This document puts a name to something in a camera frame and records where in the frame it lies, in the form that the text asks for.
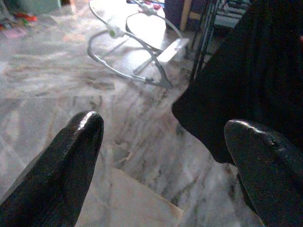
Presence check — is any pink paper sheet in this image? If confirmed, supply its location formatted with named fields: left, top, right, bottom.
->
left=1, top=27, right=28, bottom=40

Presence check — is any silver metal tube frame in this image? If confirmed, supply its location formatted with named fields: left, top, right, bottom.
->
left=87, top=0, right=190, bottom=90

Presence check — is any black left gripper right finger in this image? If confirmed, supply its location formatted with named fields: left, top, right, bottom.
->
left=224, top=119, right=303, bottom=227

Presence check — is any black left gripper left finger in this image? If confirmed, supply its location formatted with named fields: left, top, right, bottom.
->
left=0, top=110, right=104, bottom=227

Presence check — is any red plastic toy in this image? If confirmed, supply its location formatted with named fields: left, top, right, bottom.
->
left=14, top=11, right=38, bottom=23

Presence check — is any green storage bin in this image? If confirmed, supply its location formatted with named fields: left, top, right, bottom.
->
left=16, top=0, right=62, bottom=15

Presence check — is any black metal clothes rack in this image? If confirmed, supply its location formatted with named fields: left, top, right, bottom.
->
left=189, top=0, right=222, bottom=82

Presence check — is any black garment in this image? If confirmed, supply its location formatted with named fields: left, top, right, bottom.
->
left=171, top=0, right=303, bottom=164

